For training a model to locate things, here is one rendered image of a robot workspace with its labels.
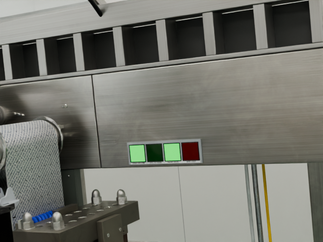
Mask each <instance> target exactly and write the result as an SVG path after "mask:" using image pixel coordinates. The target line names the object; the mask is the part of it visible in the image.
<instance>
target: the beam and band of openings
mask: <svg viewBox="0 0 323 242"><path fill-rule="evenodd" d="M98 7H99V8H100V10H101V11H102V16H101V17H100V16H99V15H98V14H97V12H96V11H95V10H94V8H93V7H92V6H87V7H83V8H77V9H72V10H66V11H61V12H54V13H49V14H44V15H38V16H33V17H27V18H22V19H17V20H12V21H6V22H1V23H0V85H11V84H19V83H28V82H36V81H44V80H52V79H61V78H69V77H77V76H85V75H94V74H102V73H113V72H122V71H130V70H139V69H147V68H155V67H163V66H172V65H180V64H189V63H197V62H205V61H216V60H225V59H233V58H242V57H250V56H258V55H266V54H275V53H283V52H292V51H300V50H308V49H316V48H323V0H120V1H114V2H109V3H104V4H98Z"/></svg>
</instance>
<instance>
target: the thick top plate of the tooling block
mask: <svg viewBox="0 0 323 242"><path fill-rule="evenodd" d="M102 202H103V203H101V204H95V205H93V204H91V203H89V204H86V205H83V206H80V207H78V210H75V211H73V212H70V213H67V214H65V215H62V219H63V221H64V226H65V229H62V230H51V228H52V227H51V222H52V217H50V218H47V219H45V220H42V221H39V222H37V223H34V226H35V228H34V229H32V230H21V229H17V230H14V231H12V233H13V242H92V241H94V240H96V239H98V232H97V223H96V222H97V221H99V220H101V219H104V218H106V217H109V216H111V215H113V214H121V219H122V227H124V226H127V225H129V224H131V223H133V222H135V221H137V220H139V219H140V218H139V208H138V201H128V203H127V204H122V205H117V204H116V201H102Z"/></svg>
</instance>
